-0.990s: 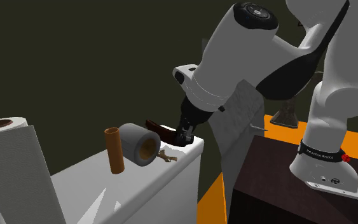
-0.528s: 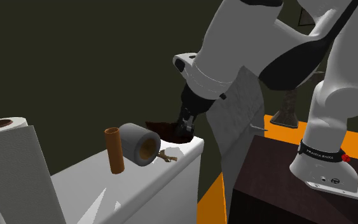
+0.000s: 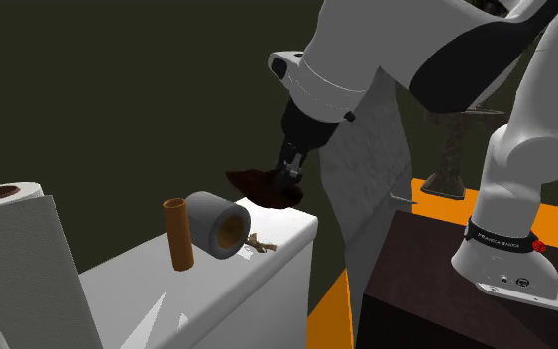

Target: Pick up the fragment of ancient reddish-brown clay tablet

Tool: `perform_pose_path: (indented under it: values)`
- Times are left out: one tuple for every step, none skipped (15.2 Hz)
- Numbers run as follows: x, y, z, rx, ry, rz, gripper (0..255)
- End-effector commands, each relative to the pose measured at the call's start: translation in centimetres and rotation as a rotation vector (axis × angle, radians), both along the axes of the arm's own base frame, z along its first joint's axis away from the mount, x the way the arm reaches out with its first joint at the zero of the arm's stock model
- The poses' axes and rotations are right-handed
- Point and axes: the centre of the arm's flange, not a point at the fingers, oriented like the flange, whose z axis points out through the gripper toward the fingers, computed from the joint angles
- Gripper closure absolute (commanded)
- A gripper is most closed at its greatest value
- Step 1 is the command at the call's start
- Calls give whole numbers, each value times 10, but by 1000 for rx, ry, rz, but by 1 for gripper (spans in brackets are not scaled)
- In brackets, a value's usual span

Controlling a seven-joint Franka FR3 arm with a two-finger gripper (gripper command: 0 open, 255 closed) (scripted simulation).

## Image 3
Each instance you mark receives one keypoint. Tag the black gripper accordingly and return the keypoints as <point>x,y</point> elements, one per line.
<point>305,125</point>

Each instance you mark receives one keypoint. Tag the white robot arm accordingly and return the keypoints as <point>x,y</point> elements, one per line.
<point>356,43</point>

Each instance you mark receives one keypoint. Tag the dark red bowl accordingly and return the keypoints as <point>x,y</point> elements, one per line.
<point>254,186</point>

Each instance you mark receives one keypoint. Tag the small tan figure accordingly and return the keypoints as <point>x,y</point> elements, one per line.
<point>258,244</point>

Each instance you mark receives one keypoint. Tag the grey toilet paper roll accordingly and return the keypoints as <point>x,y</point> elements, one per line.
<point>206,217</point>

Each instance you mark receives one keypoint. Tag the brown cardboard tube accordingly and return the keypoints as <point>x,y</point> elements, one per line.
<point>179,237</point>

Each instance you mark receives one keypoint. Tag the white toilet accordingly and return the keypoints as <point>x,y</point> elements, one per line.
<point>240,290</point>

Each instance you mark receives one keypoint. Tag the dark brown robot stand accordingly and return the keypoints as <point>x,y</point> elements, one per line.
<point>418,290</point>

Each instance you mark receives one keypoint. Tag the white paper towel roll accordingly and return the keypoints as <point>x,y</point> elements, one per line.
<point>22,261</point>

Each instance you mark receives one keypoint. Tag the dark pedestal table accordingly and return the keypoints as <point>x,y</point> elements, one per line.
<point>450,159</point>

